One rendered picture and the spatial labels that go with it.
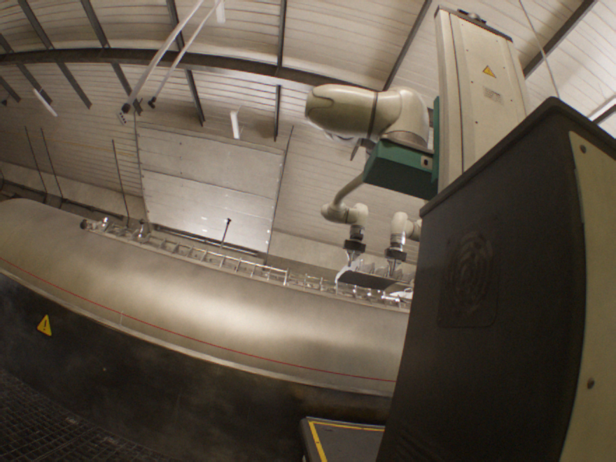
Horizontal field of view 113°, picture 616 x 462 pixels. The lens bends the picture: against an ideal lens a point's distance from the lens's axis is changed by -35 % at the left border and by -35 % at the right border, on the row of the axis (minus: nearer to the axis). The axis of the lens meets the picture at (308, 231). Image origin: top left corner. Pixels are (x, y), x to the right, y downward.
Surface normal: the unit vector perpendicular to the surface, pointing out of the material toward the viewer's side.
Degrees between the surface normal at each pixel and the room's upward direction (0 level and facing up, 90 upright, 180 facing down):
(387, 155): 90
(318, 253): 90
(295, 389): 90
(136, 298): 65
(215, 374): 90
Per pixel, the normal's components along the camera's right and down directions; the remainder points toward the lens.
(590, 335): 0.10, -0.27
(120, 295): 0.19, -0.64
